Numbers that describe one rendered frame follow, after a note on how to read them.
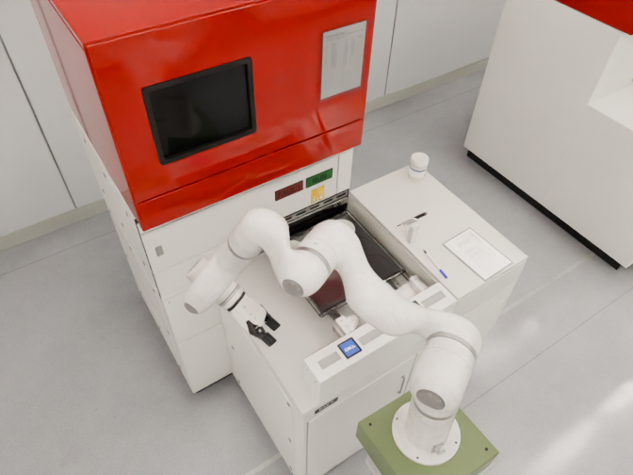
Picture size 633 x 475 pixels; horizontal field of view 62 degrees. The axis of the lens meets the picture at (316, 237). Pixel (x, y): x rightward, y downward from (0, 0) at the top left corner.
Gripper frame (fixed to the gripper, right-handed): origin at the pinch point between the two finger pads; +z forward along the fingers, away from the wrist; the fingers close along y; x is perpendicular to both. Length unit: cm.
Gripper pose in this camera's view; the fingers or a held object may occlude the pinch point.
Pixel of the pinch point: (273, 334)
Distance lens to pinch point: 162.3
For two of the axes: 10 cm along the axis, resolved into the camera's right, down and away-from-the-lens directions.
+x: 7.0, -6.6, -2.8
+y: -0.6, 3.3, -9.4
